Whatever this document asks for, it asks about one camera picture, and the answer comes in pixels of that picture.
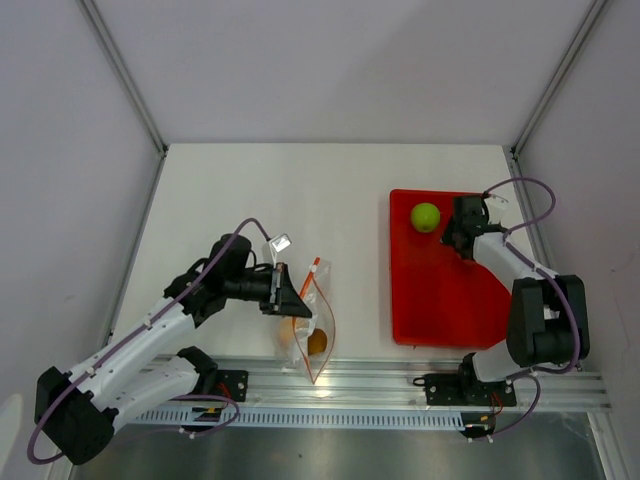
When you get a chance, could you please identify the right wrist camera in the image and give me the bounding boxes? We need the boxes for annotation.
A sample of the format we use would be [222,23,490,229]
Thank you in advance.
[484,194,509,225]

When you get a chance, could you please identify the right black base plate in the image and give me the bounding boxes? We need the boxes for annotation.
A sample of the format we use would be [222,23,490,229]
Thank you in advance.
[412,373,517,407]

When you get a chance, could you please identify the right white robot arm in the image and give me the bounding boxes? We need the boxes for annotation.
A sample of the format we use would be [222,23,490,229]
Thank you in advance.
[441,194,591,404]

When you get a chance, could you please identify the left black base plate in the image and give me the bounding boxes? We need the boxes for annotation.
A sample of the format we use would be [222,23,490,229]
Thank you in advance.
[213,370,249,403]

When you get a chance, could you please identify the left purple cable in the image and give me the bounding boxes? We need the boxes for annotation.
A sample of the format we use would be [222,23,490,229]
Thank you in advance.
[25,217,271,464]

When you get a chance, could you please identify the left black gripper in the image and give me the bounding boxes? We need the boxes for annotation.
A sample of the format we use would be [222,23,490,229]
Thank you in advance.
[225,262,312,319]

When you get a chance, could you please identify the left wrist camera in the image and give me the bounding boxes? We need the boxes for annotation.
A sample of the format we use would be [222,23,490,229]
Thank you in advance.
[262,233,291,264]

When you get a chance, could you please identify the left frame post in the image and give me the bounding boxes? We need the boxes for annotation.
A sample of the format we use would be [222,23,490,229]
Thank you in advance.
[76,0,168,157]

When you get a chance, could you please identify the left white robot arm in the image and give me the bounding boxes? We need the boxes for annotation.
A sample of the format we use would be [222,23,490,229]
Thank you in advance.
[34,233,312,465]

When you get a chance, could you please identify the slotted cable duct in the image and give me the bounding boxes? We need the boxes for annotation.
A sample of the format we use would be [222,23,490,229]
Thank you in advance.
[134,406,464,431]

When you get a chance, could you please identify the right frame post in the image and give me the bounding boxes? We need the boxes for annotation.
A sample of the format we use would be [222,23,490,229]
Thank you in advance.
[510,0,612,162]

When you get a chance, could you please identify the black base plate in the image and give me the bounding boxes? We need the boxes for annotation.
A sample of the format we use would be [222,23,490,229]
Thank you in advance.
[213,370,249,403]
[412,373,517,407]

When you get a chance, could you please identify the green apple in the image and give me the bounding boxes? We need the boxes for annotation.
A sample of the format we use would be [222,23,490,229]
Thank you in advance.
[410,203,441,234]

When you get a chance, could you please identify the aluminium mounting rail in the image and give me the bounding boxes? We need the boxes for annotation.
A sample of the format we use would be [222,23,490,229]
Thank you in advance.
[74,355,614,414]

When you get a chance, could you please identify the red plastic tray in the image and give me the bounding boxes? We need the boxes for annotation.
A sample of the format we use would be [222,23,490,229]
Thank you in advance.
[389,189,511,349]

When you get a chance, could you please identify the clear zip top bag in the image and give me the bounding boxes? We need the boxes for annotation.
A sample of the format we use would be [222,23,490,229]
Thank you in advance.
[272,257,337,385]

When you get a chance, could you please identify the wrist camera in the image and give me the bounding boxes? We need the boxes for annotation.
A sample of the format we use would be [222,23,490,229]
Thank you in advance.
[484,194,509,225]
[262,233,291,264]

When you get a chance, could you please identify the frame post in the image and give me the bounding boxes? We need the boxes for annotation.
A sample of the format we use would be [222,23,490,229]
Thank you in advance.
[510,0,612,162]
[76,0,168,157]

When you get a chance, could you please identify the small brown yellow fruit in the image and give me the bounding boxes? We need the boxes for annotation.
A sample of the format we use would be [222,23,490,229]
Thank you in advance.
[307,328,328,356]

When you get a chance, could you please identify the yellow orange mango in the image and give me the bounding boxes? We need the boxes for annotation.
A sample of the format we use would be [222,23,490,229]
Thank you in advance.
[277,318,295,349]

